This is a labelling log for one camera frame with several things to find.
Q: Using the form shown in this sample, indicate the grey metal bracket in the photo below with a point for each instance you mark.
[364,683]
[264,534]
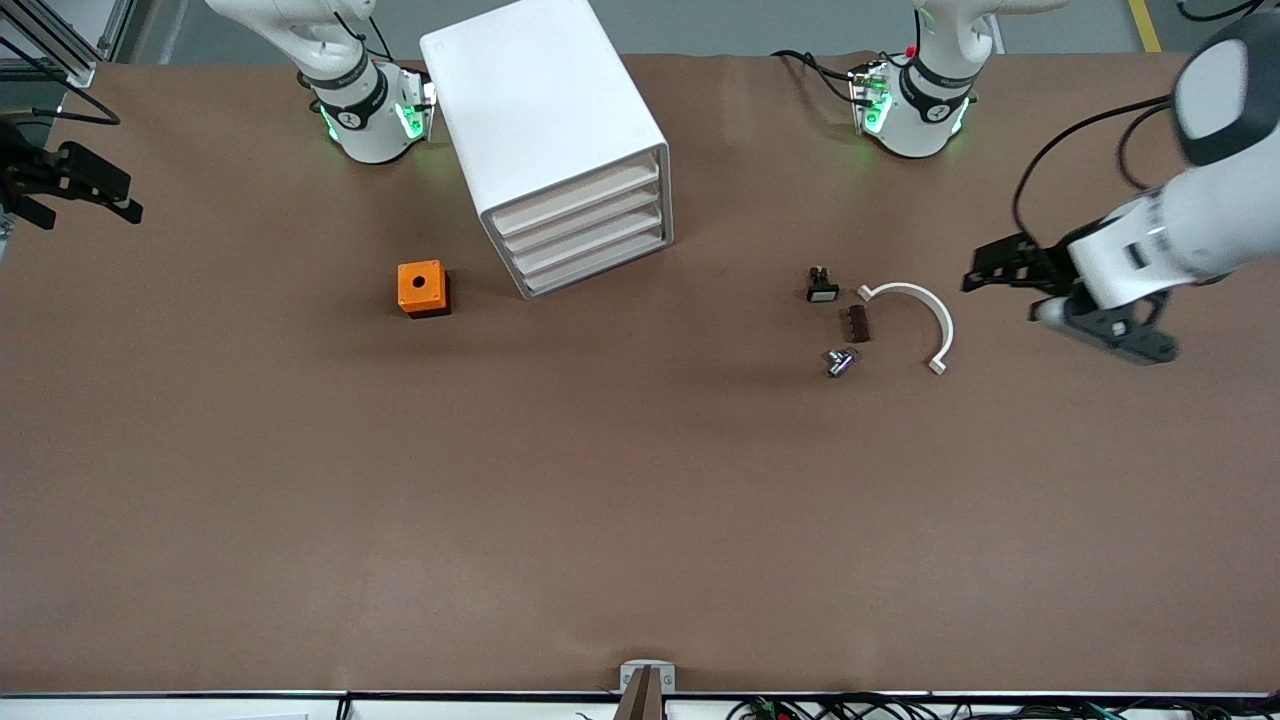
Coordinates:
[628,678]

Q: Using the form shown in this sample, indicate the white curved plastic arc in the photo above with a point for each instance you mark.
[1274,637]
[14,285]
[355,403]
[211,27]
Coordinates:
[940,320]

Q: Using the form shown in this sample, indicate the orange box with hole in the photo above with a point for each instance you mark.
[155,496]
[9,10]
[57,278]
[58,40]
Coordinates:
[420,285]

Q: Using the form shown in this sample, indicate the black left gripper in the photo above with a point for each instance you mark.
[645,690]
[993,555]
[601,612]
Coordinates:
[1040,262]

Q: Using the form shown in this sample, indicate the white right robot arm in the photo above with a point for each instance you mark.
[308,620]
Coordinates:
[365,130]

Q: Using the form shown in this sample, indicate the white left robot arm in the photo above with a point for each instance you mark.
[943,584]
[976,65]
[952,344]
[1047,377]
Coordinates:
[915,120]

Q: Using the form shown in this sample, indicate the brown post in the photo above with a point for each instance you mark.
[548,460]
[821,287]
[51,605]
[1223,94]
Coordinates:
[640,700]

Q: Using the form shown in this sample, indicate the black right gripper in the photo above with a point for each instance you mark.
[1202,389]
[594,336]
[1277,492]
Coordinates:
[32,172]

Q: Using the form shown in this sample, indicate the brown table cover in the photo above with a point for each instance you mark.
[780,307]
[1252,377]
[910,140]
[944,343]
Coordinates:
[600,520]

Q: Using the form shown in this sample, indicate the small silver switch part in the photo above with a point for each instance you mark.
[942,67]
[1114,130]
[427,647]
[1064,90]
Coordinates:
[840,362]

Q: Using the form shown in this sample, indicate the small black switch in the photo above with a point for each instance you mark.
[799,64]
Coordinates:
[822,288]

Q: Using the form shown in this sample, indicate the brown terminal block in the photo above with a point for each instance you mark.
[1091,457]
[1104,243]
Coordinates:
[859,324]

